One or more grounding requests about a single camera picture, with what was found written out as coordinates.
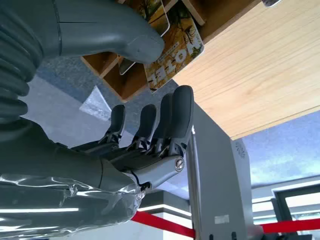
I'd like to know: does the wooden slotted card rack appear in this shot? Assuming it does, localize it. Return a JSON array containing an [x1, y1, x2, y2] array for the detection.
[[80, 0, 262, 103]]

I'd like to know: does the clear plastic hand cover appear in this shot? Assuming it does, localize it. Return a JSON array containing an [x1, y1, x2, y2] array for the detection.
[[0, 174, 146, 240]]

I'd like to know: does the clear plastic sheet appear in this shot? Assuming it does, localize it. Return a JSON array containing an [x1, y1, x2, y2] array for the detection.
[[79, 85, 112, 122]]

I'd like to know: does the dark grey low plinth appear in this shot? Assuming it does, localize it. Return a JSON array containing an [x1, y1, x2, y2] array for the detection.
[[138, 189, 192, 220]]

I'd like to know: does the silver stanchion pole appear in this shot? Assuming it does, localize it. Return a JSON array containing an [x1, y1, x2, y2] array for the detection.
[[186, 125, 202, 240]]

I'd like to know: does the red barrier belt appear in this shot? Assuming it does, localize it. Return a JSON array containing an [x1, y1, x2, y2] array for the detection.
[[260, 217, 320, 235], [131, 211, 195, 239]]

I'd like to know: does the grey kiosk stand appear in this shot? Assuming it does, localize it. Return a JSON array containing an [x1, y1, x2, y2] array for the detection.
[[186, 102, 263, 240]]

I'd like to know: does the light wood desk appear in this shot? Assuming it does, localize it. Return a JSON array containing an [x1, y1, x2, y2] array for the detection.
[[172, 0, 320, 141]]

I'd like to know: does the dark window frame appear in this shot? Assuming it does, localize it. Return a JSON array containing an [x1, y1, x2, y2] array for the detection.
[[271, 183, 320, 240]]

